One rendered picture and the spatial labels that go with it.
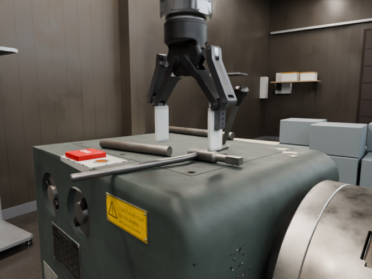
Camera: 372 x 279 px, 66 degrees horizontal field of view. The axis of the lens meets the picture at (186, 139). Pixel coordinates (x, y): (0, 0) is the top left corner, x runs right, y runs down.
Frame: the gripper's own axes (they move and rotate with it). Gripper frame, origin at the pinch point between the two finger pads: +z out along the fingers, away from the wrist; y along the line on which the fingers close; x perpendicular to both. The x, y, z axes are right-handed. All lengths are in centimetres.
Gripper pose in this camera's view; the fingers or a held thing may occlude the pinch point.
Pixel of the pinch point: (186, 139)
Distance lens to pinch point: 51.5
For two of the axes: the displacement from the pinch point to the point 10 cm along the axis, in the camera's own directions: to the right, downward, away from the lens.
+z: 0.0, 9.9, 1.4
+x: 7.2, -1.0, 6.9
